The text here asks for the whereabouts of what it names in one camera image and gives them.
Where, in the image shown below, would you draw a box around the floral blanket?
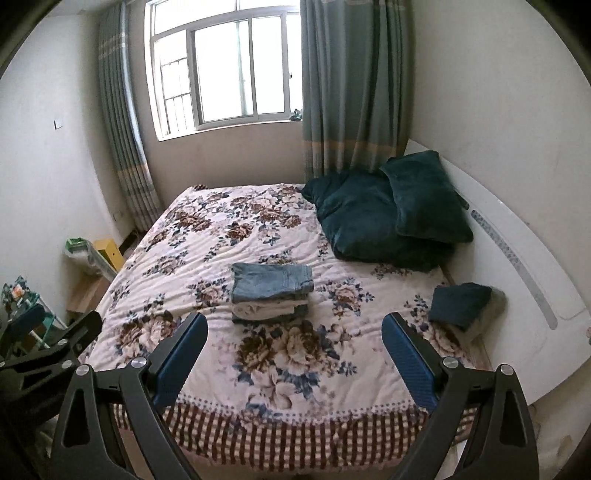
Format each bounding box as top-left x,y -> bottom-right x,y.
78,183 -> 491,460

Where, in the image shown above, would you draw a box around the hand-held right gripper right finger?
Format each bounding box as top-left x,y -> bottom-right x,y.
381,311 -> 542,480

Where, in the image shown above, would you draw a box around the wide teal striped curtain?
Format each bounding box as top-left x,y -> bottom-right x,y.
299,0 -> 416,185

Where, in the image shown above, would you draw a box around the yellow box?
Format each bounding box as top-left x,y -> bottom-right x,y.
93,239 -> 125,273

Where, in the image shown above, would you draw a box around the white and green bag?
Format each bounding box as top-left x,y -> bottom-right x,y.
65,237 -> 116,282

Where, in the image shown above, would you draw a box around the small dark teal pillow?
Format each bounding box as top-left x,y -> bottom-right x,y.
301,172 -> 352,207

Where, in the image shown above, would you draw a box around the white headboard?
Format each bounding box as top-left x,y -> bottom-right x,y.
404,138 -> 591,407

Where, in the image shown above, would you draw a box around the folded blue jeans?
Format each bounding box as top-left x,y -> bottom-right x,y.
231,262 -> 315,304

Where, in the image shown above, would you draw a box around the white-framed window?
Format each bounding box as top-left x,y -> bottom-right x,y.
144,0 -> 305,142

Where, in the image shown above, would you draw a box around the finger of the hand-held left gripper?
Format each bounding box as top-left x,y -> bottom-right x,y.
0,305 -> 47,357
0,310 -> 103,416

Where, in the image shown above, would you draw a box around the large dark teal pillow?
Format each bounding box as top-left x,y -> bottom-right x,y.
316,173 -> 456,273

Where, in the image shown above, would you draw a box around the wooden nightstand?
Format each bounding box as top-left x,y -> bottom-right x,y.
66,271 -> 112,320

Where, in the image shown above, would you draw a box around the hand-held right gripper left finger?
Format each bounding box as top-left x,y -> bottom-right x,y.
46,311 -> 209,480

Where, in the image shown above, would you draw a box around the folded dark teal cloth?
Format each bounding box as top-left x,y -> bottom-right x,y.
428,282 -> 494,331

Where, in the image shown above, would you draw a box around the folded white pants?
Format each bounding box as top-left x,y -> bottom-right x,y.
231,299 -> 309,320

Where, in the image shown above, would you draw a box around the narrow teal striped curtain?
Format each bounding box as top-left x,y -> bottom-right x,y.
97,0 -> 163,233

